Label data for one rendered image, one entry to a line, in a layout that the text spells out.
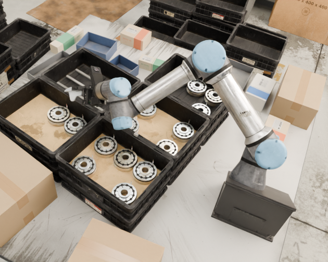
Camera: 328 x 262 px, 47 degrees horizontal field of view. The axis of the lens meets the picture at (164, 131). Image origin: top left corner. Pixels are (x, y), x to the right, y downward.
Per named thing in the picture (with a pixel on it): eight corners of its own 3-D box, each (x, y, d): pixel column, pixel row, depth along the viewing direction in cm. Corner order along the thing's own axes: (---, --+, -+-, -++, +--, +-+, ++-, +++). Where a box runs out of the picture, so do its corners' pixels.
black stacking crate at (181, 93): (234, 102, 201) (239, 86, 193) (206, 134, 184) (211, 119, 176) (173, 69, 213) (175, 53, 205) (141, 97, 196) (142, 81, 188)
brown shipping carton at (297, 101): (279, 84, 231) (289, 64, 219) (315, 96, 227) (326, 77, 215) (268, 115, 213) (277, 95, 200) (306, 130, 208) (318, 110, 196)
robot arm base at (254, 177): (265, 187, 163) (274, 166, 162) (261, 192, 149) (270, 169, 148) (233, 173, 168) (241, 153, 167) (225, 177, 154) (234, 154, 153)
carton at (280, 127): (265, 123, 209) (269, 114, 203) (286, 132, 206) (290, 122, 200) (256, 142, 199) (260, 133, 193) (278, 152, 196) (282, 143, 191)
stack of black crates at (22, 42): (26, 53, 309) (17, 16, 283) (57, 65, 303) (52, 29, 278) (-8, 81, 285) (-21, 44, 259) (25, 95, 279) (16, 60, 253)
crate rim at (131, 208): (174, 163, 160) (175, 160, 158) (130, 213, 143) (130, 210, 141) (102, 117, 172) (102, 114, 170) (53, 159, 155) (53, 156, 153)
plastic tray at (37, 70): (63, 56, 227) (62, 50, 223) (87, 71, 221) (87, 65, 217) (27, 78, 212) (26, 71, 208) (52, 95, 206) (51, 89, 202)
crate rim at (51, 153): (102, 117, 172) (102, 114, 170) (53, 159, 155) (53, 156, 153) (39, 78, 184) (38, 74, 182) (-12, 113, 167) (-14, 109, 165)
